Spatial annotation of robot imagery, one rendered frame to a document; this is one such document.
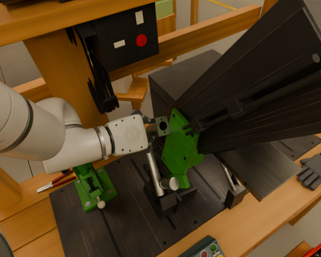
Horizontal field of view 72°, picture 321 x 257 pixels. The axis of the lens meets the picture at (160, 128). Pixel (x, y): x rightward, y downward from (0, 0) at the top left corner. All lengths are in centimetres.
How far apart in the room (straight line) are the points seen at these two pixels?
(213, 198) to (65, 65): 67
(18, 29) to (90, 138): 27
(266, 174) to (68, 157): 52
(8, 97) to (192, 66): 66
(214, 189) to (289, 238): 109
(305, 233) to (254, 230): 113
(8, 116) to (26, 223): 76
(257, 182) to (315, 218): 140
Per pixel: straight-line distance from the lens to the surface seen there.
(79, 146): 55
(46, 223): 100
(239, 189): 80
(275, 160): 74
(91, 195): 84
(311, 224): 202
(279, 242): 188
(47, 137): 38
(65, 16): 57
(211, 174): 93
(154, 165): 77
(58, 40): 71
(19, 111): 32
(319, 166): 106
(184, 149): 63
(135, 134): 61
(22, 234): 103
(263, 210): 91
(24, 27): 56
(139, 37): 66
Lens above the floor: 170
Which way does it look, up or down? 47 degrees down
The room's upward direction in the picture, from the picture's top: 6 degrees counter-clockwise
